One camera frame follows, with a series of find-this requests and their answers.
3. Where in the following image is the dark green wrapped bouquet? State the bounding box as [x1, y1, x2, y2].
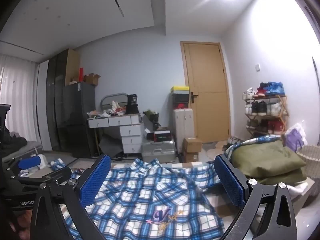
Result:
[142, 109, 160, 124]

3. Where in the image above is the open cardboard box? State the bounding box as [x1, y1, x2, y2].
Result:
[84, 73, 101, 85]

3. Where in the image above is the black appliance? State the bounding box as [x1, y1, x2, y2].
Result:
[126, 94, 139, 115]

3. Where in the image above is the bamboo shoe rack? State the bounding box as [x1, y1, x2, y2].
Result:
[242, 95, 289, 137]

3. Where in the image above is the small cardboard box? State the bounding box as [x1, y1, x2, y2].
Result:
[183, 151, 199, 163]
[182, 137, 202, 153]

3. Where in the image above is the white woven laundry basket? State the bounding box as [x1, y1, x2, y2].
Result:
[296, 145, 320, 180]

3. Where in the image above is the dark glass wardrobe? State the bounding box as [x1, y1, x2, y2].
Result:
[37, 49, 80, 153]

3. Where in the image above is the black box with red stripe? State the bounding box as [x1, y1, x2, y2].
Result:
[154, 131, 173, 142]

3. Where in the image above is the wooden door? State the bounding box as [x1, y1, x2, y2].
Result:
[180, 41, 234, 144]

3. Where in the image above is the black clothing heap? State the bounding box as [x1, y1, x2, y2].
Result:
[0, 127, 27, 153]

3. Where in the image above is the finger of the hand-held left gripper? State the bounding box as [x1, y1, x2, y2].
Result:
[10, 166, 72, 184]
[1, 155, 42, 178]

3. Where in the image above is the white sheer curtain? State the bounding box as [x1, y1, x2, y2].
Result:
[0, 54, 42, 140]

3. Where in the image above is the white desk with drawers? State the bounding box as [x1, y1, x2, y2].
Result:
[87, 114, 143, 154]

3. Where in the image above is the clutter of small desk things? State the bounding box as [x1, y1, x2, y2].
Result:
[87, 101, 127, 118]

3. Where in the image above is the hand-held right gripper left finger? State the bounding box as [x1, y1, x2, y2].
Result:
[30, 154, 112, 240]

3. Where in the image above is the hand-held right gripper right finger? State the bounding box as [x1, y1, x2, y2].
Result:
[214, 154, 298, 240]

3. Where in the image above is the beige floor rug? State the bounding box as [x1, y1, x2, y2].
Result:
[202, 141, 233, 159]

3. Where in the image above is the blue white plaid shirt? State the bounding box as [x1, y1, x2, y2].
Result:
[49, 158, 225, 240]

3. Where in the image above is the blue checked quilt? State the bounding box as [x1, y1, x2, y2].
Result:
[224, 134, 282, 155]

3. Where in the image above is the wooden shoe rack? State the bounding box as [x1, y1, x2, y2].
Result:
[242, 81, 285, 134]

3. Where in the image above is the white cabinet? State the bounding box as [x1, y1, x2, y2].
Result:
[173, 108, 194, 153]

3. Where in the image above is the dark grey fridge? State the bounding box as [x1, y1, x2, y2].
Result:
[62, 82, 97, 158]

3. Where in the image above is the bed with checked sheet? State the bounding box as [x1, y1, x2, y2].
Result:
[57, 161, 320, 240]

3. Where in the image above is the purple bag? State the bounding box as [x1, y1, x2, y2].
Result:
[285, 124, 308, 152]

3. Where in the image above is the olive green folded blanket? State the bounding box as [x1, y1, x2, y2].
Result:
[230, 140, 307, 185]

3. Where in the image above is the silver suitcase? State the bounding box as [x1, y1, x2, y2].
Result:
[141, 140, 177, 163]

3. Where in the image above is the grey arched metal frame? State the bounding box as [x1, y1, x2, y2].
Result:
[100, 93, 128, 113]

